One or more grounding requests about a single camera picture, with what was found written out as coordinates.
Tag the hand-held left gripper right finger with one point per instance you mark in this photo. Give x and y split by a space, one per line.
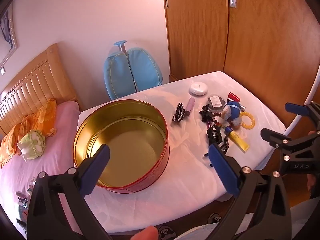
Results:
223 170

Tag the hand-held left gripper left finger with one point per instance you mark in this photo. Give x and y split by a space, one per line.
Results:
97 170

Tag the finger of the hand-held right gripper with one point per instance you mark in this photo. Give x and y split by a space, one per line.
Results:
296 108
272 137

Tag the yellow tube with blue cap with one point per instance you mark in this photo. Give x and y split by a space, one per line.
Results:
238 140

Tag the black claw hair clip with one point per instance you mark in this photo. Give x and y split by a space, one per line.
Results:
215 133

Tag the round red gold tin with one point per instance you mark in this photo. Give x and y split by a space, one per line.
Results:
130 140

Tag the red rectangular case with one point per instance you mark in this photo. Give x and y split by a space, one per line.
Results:
233 97

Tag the black bow pearl hair clip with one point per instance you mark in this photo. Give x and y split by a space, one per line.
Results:
206 113

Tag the small silver labelled tin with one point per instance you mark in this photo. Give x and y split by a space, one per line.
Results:
215 102

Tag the white round case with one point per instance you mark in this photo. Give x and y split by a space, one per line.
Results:
198 88

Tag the person's right hand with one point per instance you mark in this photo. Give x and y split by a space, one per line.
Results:
311 182

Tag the person's left hand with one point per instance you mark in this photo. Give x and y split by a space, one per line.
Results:
146 233

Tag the panda print slipper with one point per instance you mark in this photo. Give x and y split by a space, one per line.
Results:
215 218
165 232

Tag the green cabbage plush toy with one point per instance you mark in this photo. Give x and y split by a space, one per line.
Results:
31 145

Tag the pink lipstick tube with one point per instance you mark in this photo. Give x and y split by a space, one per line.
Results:
190 103

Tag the small figure toy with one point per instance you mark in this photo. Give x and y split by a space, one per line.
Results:
21 197

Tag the wooden padded headboard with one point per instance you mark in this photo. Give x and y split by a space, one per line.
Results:
37 80

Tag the silver framed wall picture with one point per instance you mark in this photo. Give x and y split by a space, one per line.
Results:
11 37

